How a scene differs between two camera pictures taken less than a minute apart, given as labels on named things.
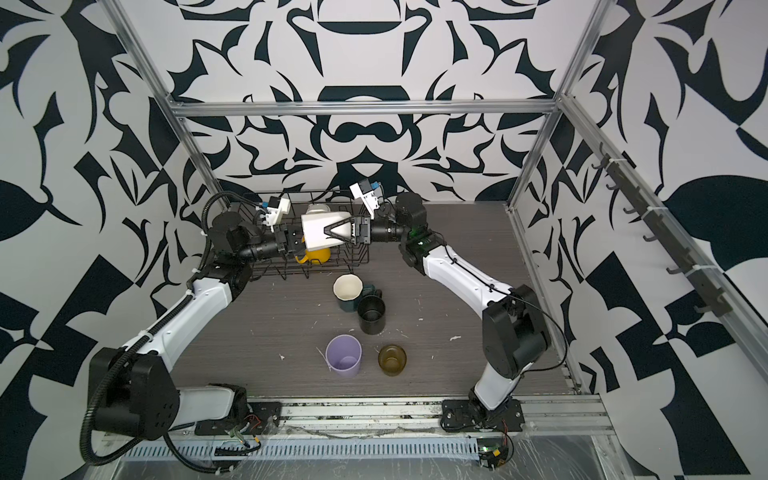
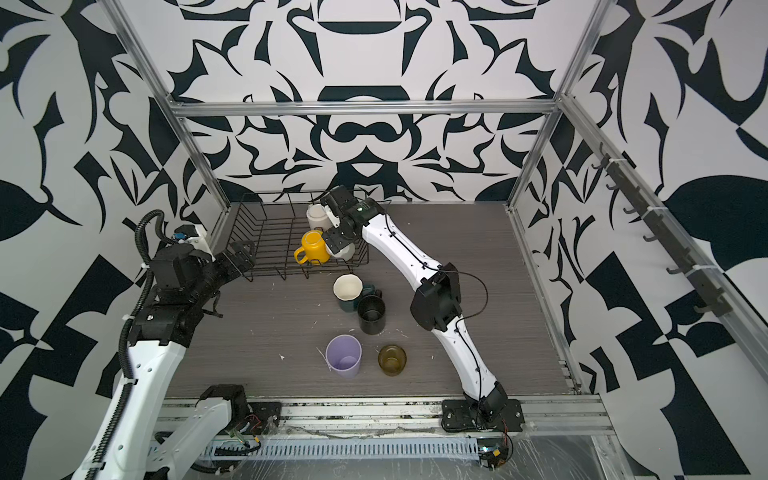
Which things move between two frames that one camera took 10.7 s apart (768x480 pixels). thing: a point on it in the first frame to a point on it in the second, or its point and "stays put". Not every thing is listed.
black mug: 372,313 stays put
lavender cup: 343,353 stays put
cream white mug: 314,229 to 345,253
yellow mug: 315,257 stays put
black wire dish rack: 342,260 stays put
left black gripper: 290,236 to 246,262
